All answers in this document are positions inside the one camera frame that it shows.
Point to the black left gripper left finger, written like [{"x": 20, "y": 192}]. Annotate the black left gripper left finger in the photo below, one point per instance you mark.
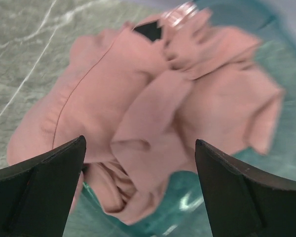
[{"x": 36, "y": 194}]

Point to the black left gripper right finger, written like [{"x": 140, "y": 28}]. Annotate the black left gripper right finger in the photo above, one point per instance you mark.
[{"x": 242, "y": 200}]

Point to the pink t shirt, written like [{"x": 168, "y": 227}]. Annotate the pink t shirt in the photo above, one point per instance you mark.
[{"x": 142, "y": 95}]

